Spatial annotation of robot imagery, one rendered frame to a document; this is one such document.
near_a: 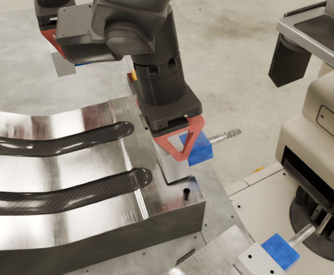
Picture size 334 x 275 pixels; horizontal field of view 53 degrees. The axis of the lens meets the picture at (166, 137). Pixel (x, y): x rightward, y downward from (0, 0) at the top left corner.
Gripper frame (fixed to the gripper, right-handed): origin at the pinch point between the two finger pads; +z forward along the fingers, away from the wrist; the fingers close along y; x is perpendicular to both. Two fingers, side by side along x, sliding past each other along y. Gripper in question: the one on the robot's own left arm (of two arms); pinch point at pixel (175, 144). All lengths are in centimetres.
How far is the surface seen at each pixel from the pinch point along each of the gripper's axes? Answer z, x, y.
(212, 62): 83, 65, -154
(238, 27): 83, 103, -190
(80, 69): 6.1, -11.0, -44.6
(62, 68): -4.3, -13.1, -25.9
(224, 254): 10.6, 0.9, 12.8
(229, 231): 10.5, 3.0, 9.9
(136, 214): 4.9, -8.6, 5.5
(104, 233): 4.9, -13.4, 6.5
